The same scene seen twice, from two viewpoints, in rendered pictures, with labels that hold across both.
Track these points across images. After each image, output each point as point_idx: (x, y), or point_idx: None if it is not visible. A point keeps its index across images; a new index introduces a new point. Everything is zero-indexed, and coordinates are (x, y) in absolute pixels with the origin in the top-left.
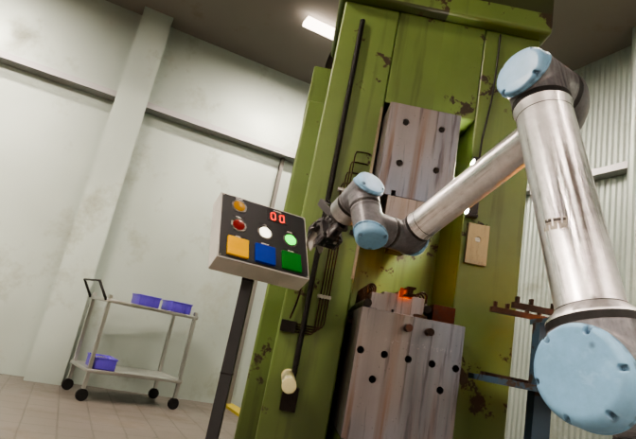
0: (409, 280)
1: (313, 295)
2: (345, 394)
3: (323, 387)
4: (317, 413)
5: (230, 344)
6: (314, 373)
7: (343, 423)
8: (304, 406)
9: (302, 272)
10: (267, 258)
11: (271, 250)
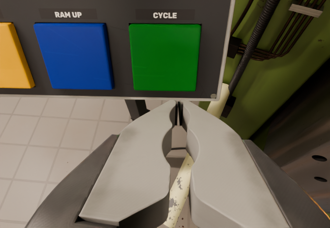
0: None
1: (283, 1)
2: (278, 154)
3: (264, 104)
4: (253, 117)
5: (129, 105)
6: (257, 92)
7: None
8: (240, 109)
9: (199, 87)
10: (82, 76)
11: (88, 41)
